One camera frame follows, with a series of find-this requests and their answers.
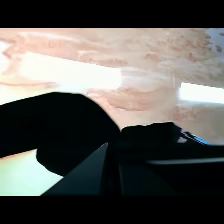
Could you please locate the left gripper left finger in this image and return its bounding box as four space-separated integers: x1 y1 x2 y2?
41 142 110 197

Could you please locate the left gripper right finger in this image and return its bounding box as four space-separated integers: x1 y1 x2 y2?
117 162 178 197

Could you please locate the black garment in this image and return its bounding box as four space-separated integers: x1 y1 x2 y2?
0 91 224 197

